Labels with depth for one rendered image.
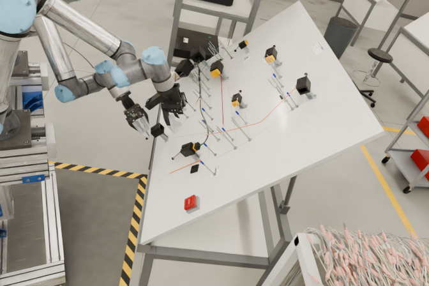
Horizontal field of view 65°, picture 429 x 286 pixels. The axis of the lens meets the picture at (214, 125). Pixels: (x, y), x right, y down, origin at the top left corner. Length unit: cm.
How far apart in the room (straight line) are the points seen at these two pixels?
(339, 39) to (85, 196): 446
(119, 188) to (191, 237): 127
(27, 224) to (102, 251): 49
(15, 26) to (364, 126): 107
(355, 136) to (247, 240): 79
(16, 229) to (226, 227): 128
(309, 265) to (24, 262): 169
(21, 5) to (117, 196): 193
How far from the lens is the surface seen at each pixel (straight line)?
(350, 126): 122
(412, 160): 420
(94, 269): 244
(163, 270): 170
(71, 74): 146
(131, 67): 119
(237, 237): 170
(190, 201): 136
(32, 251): 230
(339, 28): 577
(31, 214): 244
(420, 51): 549
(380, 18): 711
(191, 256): 159
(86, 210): 267
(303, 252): 95
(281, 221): 159
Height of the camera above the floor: 216
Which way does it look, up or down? 37 degrees down
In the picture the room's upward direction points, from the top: 17 degrees clockwise
